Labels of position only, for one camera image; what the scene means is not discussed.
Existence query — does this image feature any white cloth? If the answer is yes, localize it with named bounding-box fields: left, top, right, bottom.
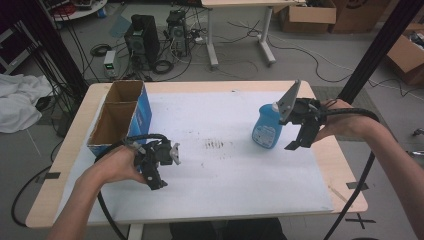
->
left=0, top=73, right=54, bottom=134

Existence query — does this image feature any white-legged wooden desk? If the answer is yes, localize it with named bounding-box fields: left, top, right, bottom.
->
left=200, top=0, right=306, bottom=68

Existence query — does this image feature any blue plastic bottle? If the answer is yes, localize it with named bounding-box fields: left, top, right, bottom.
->
left=251, top=101, right=284, bottom=150

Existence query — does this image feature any large brown cardboard box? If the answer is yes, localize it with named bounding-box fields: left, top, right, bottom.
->
left=329, top=0, right=391, bottom=34

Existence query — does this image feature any white power supply unit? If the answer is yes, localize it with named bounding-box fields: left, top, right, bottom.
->
left=103, top=49, right=118, bottom=79

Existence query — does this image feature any open computer tower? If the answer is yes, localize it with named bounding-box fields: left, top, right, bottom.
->
left=165, top=9, right=189, bottom=58

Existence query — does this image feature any black looped floor cable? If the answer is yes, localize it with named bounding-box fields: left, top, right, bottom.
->
left=11, top=164, right=53, bottom=228

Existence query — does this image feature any black tape strip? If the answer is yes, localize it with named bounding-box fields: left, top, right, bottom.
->
left=36, top=171, right=62, bottom=184
left=345, top=181, right=369, bottom=191

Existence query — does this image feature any black metal stand post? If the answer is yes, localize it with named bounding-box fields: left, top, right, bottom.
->
left=0, top=0, right=89, bottom=101
left=336, top=0, right=424, bottom=105

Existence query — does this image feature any long black floor cable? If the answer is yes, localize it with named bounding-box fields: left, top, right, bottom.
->
left=266, top=33, right=354, bottom=84

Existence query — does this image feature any white sheet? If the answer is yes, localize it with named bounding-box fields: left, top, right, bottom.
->
left=53, top=90, right=334, bottom=224

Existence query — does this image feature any open brown cardboard box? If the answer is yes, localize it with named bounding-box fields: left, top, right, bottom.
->
left=386, top=23, right=424, bottom=86

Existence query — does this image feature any small brown cardboard box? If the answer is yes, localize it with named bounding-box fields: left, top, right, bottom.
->
left=279, top=0, right=338, bottom=34

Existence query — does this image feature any blue cardboard box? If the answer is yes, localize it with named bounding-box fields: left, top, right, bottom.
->
left=87, top=79, right=153, bottom=158

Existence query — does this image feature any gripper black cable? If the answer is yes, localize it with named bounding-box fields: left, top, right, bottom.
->
left=94, top=133, right=171, bottom=240
left=322, top=107, right=380, bottom=240

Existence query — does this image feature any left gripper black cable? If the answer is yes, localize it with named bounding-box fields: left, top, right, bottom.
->
left=94, top=133, right=171, bottom=240

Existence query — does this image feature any metal chair base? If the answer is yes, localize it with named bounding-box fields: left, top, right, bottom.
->
left=404, top=128, right=424, bottom=159

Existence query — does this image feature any person's left hand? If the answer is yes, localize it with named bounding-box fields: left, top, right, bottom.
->
left=84, top=144, right=148, bottom=187

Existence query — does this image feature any grey metal rack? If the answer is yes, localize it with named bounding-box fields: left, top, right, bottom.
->
left=0, top=19, right=38, bottom=75

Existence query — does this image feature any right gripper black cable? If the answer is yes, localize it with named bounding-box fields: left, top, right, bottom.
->
left=322, top=107, right=380, bottom=240

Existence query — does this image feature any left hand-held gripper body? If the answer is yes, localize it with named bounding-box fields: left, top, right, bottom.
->
left=133, top=138, right=183, bottom=168

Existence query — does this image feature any black tape cross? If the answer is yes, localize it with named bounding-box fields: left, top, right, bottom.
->
left=344, top=213, right=377, bottom=230

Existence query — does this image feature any black computer tower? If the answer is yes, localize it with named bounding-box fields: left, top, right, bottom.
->
left=124, top=14, right=161, bottom=69

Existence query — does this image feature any person's right hand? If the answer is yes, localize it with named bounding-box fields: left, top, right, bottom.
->
left=313, top=98, right=372, bottom=143

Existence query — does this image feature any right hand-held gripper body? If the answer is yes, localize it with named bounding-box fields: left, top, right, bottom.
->
left=276, top=79, right=330, bottom=128

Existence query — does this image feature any white table leg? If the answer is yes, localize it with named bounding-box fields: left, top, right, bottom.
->
left=128, top=223, right=144, bottom=240

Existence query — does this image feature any coiled black cable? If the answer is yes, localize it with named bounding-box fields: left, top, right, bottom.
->
left=152, top=59, right=174, bottom=75
left=90, top=43, right=113, bottom=57

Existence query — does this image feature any round white table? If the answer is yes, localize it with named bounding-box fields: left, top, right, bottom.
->
left=49, top=0, right=108, bottom=22

